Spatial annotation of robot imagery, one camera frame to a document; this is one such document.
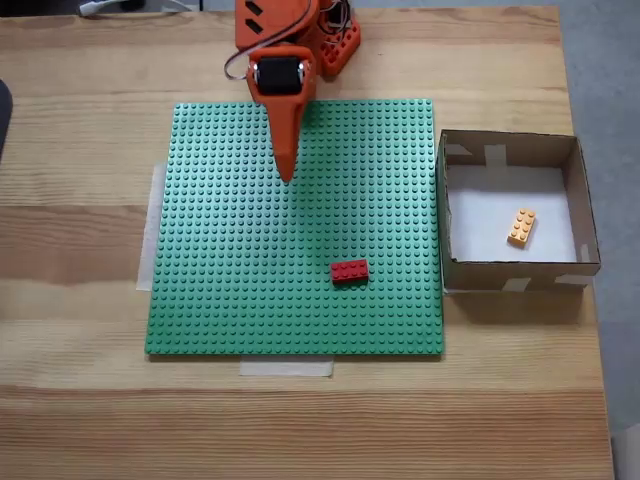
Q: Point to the yellow lego block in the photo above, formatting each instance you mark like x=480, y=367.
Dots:
x=522, y=228

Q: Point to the green lego baseplate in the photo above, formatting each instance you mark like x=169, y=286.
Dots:
x=250, y=275

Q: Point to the red lego block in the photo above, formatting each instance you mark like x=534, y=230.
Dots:
x=350, y=272

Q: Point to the open cardboard box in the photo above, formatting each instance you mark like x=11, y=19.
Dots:
x=520, y=277

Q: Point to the translucent masking tape strip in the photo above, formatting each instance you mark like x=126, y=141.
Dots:
x=285, y=368
x=147, y=240

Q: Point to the white paper sheet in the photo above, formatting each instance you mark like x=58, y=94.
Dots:
x=480, y=220

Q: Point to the black rounded object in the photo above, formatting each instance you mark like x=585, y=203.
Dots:
x=5, y=120

